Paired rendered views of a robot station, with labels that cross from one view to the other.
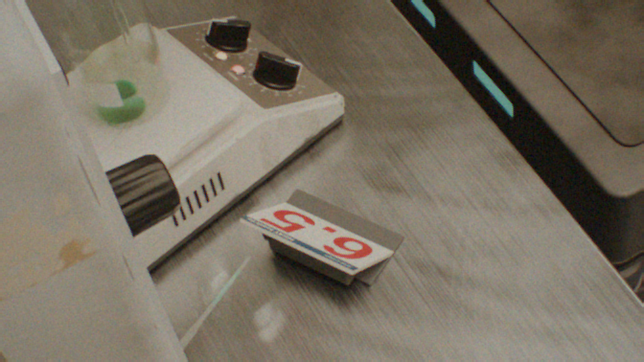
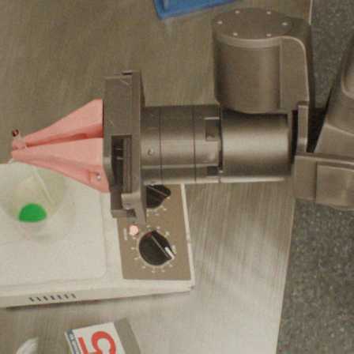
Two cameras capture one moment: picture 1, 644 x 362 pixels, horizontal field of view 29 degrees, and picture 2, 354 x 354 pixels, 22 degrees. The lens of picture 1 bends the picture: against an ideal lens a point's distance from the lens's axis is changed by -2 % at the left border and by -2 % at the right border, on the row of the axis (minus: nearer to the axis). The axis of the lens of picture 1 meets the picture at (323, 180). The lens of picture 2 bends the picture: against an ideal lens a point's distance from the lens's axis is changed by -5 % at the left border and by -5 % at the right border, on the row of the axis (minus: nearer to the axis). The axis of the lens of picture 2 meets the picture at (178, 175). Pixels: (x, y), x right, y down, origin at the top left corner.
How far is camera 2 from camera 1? 0.50 m
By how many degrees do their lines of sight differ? 24
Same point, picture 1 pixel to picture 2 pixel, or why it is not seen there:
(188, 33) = not seen: hidden behind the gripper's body
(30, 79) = not seen: outside the picture
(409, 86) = (250, 294)
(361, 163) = (177, 329)
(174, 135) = (50, 268)
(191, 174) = (50, 291)
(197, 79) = (91, 235)
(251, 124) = (107, 284)
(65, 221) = not seen: outside the picture
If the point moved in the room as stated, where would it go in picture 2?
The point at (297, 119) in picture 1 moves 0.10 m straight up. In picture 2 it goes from (147, 288) to (139, 266)
